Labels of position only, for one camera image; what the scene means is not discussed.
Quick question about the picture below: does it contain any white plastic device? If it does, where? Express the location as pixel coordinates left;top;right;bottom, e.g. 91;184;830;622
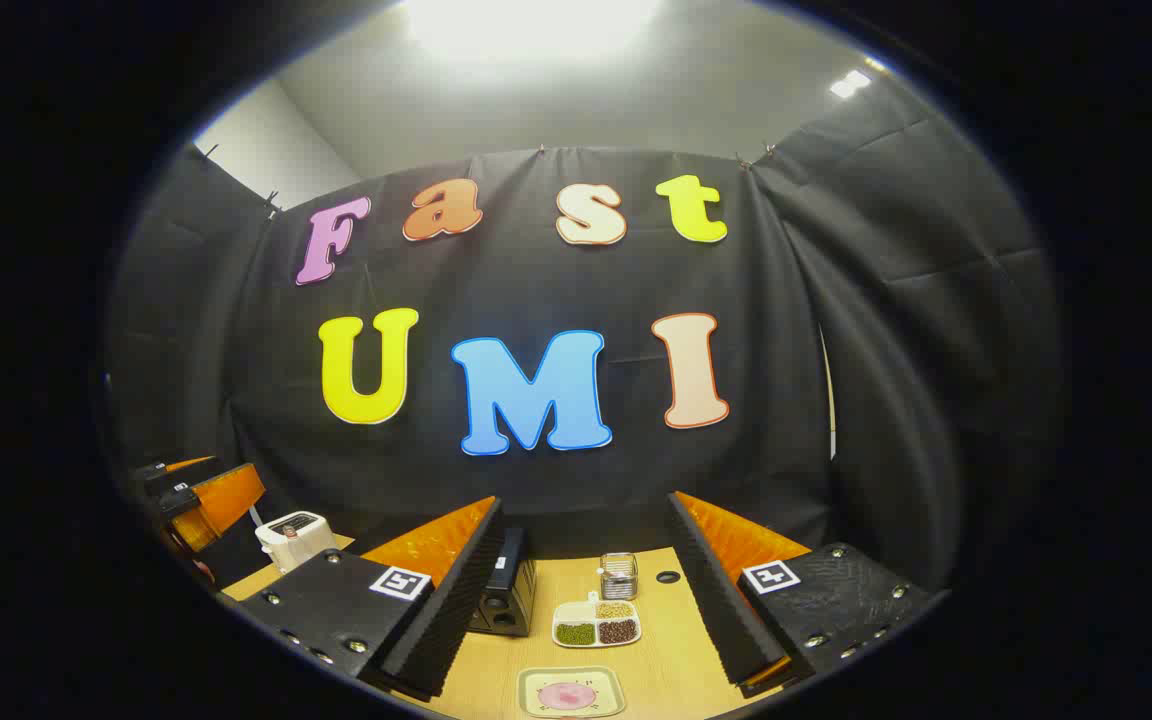
256;511;339;573

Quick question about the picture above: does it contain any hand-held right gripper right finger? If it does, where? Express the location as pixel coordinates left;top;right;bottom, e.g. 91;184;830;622
664;491;937;699

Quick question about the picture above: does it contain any cream square plate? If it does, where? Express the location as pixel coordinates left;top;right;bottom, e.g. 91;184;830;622
517;666;627;719

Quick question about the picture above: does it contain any white divided tray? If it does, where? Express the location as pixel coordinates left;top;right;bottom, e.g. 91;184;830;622
552;592;643;649

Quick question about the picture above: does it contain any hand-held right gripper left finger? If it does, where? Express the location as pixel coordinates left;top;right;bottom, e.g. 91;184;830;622
236;495;505;701

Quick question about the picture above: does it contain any metal wire holder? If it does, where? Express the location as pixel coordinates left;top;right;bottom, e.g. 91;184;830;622
599;552;639;601

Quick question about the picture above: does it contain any pink ham slice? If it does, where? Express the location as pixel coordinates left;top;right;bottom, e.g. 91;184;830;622
537;682;597;712

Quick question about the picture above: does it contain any black electric oven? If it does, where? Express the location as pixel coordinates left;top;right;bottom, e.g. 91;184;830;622
471;527;537;637

